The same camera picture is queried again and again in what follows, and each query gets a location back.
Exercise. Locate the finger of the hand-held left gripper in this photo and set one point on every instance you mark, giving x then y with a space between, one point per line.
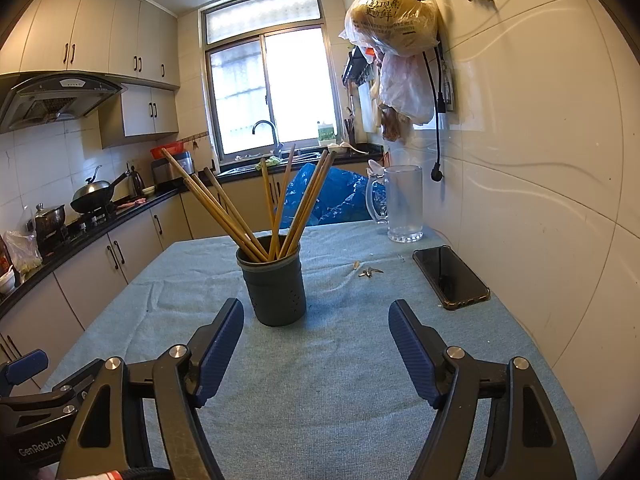
55 400
25 366

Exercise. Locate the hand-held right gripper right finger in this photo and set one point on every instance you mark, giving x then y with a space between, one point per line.
410 345

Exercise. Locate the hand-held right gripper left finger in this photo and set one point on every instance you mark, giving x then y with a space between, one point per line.
220 350

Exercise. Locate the grey perforated chopstick holder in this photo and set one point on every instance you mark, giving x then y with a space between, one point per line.
275 295

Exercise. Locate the bunch of wooden chopsticks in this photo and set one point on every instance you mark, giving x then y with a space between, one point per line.
307 200

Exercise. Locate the black smartphone in clear case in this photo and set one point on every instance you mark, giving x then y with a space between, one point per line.
450 275

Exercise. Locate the small metallic bits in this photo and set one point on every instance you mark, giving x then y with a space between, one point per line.
367 272

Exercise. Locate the light blue tablecloth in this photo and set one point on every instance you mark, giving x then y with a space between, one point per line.
325 385

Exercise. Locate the clear plastic bag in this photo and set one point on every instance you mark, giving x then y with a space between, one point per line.
22 255

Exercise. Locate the beige base cabinets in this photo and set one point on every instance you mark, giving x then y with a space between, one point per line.
100 270

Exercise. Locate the frosted glass mug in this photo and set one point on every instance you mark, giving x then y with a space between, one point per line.
405 210

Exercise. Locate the steel cooking pot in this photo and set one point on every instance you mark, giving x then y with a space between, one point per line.
50 220

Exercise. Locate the black gas stove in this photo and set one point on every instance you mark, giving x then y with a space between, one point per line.
95 220

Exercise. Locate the black kitchen countertop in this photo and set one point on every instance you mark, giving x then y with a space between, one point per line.
150 201

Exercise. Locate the blue plastic bag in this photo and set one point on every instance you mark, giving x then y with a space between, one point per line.
340 195

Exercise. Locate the pink utensil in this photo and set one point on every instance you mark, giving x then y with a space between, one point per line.
131 203

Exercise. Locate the white plastic bag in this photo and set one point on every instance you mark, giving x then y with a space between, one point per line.
376 166

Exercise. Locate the black wok with lid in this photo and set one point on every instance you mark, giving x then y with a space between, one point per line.
92 195

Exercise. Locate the dark electric kettle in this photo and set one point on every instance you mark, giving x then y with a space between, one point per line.
137 185

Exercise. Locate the steel kitchen sink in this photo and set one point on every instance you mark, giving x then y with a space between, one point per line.
245 160

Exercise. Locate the green cloth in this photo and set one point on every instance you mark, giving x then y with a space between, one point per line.
272 161

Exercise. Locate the red plastic basin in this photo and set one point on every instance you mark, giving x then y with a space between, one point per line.
172 149

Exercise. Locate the white dish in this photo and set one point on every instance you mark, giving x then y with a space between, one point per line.
339 147

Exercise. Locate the brown dried food bag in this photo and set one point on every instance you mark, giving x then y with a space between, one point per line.
396 125

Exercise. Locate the dark utensil holder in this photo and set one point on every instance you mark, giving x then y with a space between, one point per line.
350 132

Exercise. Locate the dark curved faucet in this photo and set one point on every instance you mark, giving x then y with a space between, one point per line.
274 135

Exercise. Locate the green and white carton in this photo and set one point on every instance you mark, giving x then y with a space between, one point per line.
326 132

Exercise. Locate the white cutting board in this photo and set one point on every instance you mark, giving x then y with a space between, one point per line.
369 107

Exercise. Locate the translucent pinkish plastic bag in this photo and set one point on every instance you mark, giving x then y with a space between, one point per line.
405 85

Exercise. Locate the grey range hood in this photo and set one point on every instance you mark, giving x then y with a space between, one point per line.
60 95

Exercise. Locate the kitchen window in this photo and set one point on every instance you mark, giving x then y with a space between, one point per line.
295 85

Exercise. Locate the yellowish printed plastic bag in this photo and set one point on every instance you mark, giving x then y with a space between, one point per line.
395 20

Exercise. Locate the small beige wall cabinet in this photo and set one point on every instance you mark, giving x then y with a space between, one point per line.
145 115

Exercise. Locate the white wall socket panel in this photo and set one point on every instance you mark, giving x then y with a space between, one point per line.
450 87

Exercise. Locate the black wall rack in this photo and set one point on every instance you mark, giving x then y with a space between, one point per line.
357 65

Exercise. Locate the beige wall cabinet row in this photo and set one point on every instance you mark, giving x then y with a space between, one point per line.
100 30

